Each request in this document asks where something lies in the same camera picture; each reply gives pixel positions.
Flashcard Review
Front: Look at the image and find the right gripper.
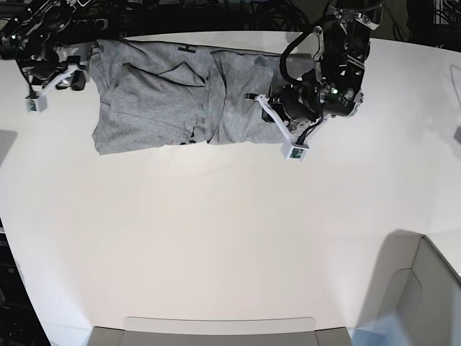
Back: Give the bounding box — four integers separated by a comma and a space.
17, 43, 89, 90

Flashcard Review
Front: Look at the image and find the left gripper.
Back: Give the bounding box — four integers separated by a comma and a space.
267, 82, 324, 132

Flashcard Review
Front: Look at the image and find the grey T-shirt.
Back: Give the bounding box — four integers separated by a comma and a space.
88, 37, 314, 156

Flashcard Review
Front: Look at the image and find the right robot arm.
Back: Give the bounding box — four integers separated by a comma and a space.
1, 1, 91, 97

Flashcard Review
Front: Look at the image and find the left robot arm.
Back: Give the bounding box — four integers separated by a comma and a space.
269, 1, 382, 132

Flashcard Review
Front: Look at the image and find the black power strip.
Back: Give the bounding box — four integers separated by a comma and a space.
71, 18, 109, 31

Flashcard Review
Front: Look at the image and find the grey plastic bin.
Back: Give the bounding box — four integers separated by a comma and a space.
350, 232, 460, 345

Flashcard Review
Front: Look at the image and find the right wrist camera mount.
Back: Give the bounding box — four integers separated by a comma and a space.
25, 64, 79, 112

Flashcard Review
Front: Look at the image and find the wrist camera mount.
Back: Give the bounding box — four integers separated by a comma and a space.
245, 93, 328, 161
25, 64, 79, 112

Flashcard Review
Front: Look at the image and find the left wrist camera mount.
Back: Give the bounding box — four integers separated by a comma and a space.
245, 93, 328, 161

